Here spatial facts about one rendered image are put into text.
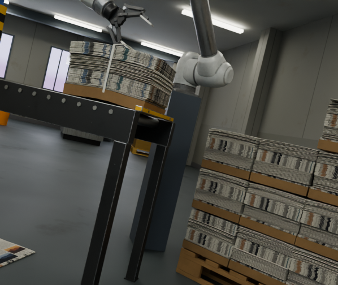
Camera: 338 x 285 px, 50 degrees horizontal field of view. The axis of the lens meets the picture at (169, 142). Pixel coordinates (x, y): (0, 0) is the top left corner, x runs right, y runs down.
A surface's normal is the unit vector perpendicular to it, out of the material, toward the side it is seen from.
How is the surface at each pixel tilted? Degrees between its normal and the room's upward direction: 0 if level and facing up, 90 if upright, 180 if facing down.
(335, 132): 90
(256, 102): 90
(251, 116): 90
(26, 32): 90
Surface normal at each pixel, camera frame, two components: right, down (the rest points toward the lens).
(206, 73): -0.58, 0.53
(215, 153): -0.57, -0.10
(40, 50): 0.28, 0.10
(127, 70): -0.28, -0.04
